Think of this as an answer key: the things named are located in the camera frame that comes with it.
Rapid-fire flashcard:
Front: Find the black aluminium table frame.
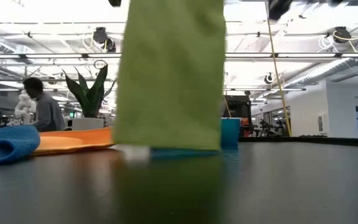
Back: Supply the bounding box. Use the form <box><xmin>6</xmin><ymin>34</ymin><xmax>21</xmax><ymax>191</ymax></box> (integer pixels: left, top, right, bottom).
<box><xmin>237</xmin><ymin>136</ymin><xmax>358</xmax><ymax>147</ymax></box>

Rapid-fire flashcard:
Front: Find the green microfiber towel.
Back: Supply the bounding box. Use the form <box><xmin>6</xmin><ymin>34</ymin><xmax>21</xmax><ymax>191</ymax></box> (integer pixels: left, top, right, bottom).
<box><xmin>112</xmin><ymin>0</ymin><xmax>227</xmax><ymax>162</ymax></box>

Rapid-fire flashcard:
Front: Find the blue microfiber towel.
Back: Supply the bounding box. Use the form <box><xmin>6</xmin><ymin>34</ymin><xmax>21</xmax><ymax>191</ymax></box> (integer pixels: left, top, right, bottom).
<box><xmin>0</xmin><ymin>124</ymin><xmax>41</xmax><ymax>167</ymax></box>

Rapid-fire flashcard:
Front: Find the potted plant in white pot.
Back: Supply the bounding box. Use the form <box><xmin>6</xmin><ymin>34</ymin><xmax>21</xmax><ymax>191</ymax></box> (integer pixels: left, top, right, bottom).
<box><xmin>61</xmin><ymin>63</ymin><xmax>117</xmax><ymax>131</ymax></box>

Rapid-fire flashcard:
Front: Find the orange microfiber towel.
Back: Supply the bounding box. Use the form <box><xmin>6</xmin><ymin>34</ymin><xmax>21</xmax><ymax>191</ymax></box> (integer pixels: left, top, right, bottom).
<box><xmin>31</xmin><ymin>126</ymin><xmax>115</xmax><ymax>156</ymax></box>

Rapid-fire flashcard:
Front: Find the black monitor screen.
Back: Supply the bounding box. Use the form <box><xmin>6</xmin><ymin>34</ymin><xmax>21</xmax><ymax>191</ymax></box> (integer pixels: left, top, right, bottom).
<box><xmin>224</xmin><ymin>95</ymin><xmax>252</xmax><ymax>119</ymax></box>

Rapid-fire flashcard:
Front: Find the yellow hanging cable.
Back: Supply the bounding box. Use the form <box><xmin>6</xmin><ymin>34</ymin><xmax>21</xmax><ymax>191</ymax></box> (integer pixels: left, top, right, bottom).
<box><xmin>265</xmin><ymin>17</ymin><xmax>292</xmax><ymax>138</ymax></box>

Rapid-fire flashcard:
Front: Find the teal plastic bin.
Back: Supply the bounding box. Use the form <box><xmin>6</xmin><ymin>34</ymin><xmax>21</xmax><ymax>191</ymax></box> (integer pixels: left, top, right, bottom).
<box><xmin>221</xmin><ymin>117</ymin><xmax>241</xmax><ymax>149</ymax></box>

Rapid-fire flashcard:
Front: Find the white humanoid figure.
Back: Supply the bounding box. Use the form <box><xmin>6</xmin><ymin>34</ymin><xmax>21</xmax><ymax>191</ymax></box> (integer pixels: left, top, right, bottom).
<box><xmin>14</xmin><ymin>91</ymin><xmax>37</xmax><ymax>125</ymax></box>

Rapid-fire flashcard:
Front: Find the person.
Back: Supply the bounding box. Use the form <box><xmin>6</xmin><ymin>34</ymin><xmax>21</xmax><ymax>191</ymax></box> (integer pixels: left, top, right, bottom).
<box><xmin>22</xmin><ymin>77</ymin><xmax>67</xmax><ymax>133</ymax></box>

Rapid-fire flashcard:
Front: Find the silver ventilation duct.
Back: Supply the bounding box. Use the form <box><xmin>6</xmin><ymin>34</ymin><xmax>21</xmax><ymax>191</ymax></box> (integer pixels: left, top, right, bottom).
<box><xmin>283</xmin><ymin>37</ymin><xmax>358</xmax><ymax>88</ymax></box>

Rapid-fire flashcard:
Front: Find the white wall box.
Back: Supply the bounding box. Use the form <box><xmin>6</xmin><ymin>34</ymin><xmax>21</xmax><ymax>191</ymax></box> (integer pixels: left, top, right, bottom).
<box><xmin>317</xmin><ymin>113</ymin><xmax>329</xmax><ymax>134</ymax></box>

